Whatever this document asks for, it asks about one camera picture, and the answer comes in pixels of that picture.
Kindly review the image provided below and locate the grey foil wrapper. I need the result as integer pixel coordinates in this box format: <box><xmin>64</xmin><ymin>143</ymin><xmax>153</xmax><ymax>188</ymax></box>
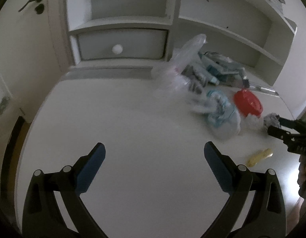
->
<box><xmin>263</xmin><ymin>113</ymin><xmax>281</xmax><ymax>129</ymax></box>

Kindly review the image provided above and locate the clear plastic bag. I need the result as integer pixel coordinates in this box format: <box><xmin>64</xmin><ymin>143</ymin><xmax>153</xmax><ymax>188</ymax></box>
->
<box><xmin>151</xmin><ymin>34</ymin><xmax>207</xmax><ymax>99</ymax></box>

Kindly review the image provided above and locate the right hand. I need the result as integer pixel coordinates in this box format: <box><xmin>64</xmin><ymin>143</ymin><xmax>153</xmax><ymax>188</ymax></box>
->
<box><xmin>297</xmin><ymin>155</ymin><xmax>306</xmax><ymax>199</ymax></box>

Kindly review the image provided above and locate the yellow small wrapper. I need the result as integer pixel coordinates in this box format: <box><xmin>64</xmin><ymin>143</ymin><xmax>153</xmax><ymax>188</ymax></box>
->
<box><xmin>247</xmin><ymin>149</ymin><xmax>273</xmax><ymax>168</ymax></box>

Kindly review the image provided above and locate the red round lid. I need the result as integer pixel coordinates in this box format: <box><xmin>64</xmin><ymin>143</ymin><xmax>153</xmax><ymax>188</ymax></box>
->
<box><xmin>233</xmin><ymin>89</ymin><xmax>263</xmax><ymax>118</ymax></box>

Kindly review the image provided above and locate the white and teal plastic bag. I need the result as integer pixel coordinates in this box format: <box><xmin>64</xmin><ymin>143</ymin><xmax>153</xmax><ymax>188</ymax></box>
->
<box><xmin>190</xmin><ymin>89</ymin><xmax>241</xmax><ymax>140</ymax></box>

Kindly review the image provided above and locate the teal patterned wrapper pile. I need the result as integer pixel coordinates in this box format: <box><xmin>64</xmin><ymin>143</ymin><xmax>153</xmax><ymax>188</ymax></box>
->
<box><xmin>181</xmin><ymin>52</ymin><xmax>250</xmax><ymax>93</ymax></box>

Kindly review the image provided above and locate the grey drawer with white knob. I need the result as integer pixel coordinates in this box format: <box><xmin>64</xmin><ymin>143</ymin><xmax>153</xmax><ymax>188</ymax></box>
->
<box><xmin>78</xmin><ymin>29</ymin><xmax>167</xmax><ymax>60</ymax></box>

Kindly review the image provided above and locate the white desk hutch shelf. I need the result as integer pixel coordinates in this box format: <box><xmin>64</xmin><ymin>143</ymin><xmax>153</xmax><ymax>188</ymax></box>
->
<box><xmin>65</xmin><ymin>0</ymin><xmax>297</xmax><ymax>85</ymax></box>

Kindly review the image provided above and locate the black door handle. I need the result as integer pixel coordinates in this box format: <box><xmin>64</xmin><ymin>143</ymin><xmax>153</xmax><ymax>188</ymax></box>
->
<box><xmin>18</xmin><ymin>0</ymin><xmax>45</xmax><ymax>14</ymax></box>

